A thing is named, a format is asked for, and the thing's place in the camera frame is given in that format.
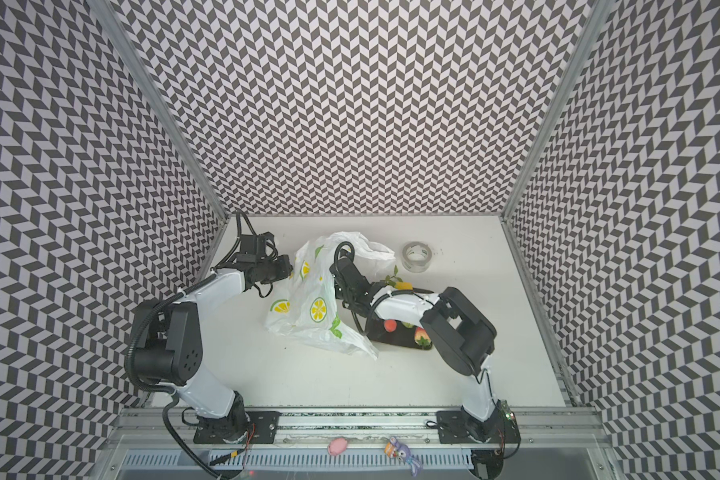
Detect yellow fake pear with leaves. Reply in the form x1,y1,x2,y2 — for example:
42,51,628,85
383,266,414,290

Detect white lemon-print plastic bag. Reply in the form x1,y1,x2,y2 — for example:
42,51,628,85
264,232,396,360

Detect red fake strawberry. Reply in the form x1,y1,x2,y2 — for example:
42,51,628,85
414,327,432,350

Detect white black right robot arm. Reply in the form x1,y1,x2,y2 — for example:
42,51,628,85
330,256,516,443

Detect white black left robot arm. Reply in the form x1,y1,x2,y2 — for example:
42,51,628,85
125,254,293,443

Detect black square tray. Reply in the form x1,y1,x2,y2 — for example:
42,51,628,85
365,319,422,350

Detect clear packing tape roll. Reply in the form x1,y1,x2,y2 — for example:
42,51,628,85
401,241,433,273

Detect purple octopus toy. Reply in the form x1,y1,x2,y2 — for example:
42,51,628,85
384,436,423,477

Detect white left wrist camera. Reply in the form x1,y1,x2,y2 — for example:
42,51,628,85
238,233,271,262

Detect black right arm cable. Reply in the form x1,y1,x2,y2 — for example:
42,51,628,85
332,241,433,337

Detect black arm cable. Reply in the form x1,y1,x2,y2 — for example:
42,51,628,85
123,209,277,480
332,241,433,337

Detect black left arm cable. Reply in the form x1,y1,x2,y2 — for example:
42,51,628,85
123,209,277,480

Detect pink toy on rail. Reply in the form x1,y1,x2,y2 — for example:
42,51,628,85
327,437,349,457

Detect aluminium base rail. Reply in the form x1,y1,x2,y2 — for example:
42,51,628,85
107,406,607,451

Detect aluminium corner post left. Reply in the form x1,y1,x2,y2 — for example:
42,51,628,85
86,0,229,219

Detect aluminium corner post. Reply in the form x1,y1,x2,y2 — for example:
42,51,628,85
501,0,617,223
86,0,229,219

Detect aluminium corner post right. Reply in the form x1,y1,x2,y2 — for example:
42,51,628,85
501,0,617,223

